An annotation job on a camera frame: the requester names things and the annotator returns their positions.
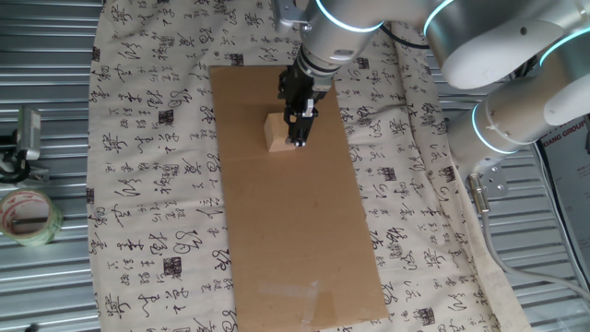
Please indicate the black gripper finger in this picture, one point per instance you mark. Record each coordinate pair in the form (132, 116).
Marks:
(297, 129)

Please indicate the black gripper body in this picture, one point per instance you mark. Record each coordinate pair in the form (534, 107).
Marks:
(295, 87)

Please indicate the small wooden block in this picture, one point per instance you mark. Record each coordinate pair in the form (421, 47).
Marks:
(274, 133)

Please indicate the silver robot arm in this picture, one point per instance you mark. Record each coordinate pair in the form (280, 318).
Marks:
(484, 37)

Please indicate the brown cardboard sheet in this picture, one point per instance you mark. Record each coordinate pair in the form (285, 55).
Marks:
(299, 230)

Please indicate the calligraphy print cloth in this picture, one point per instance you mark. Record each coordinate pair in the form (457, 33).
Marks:
(152, 161)

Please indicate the clear tape strip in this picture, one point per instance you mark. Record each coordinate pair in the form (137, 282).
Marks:
(295, 290)

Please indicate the packing tape roll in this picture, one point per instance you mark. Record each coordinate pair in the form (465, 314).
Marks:
(46, 230)

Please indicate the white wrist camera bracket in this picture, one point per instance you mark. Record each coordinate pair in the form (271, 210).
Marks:
(286, 16)

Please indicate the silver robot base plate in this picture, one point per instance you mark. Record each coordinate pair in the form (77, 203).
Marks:
(495, 180)

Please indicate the silver finned camera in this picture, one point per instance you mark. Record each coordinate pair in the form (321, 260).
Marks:
(28, 133)

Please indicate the camera stand clamp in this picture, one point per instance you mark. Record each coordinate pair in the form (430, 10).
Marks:
(18, 173)

